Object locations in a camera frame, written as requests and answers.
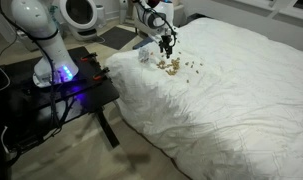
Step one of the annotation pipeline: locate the black clamp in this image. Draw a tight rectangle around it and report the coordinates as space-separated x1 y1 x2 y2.
93 67 110 81

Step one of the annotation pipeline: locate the dark floor mat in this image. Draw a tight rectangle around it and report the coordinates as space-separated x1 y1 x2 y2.
101 26 136 50

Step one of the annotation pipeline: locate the white quilted duvet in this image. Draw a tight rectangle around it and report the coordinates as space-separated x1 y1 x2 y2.
105 18 303 180

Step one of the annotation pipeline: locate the black robot table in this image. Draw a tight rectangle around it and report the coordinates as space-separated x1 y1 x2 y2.
2 47 119 148

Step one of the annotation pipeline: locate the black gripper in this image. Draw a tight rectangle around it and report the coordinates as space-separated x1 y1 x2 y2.
159 35 173 51

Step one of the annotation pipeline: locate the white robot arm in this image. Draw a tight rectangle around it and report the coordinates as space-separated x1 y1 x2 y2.
0 0 177 88

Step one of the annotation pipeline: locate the black cable bundle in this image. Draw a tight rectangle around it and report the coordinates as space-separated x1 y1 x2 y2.
0 6 72 134

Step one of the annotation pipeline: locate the orange handled clamp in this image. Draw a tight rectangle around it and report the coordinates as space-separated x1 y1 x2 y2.
80 53 98 61

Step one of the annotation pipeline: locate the white round appliance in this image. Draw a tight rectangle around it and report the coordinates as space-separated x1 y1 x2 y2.
59 0 98 41

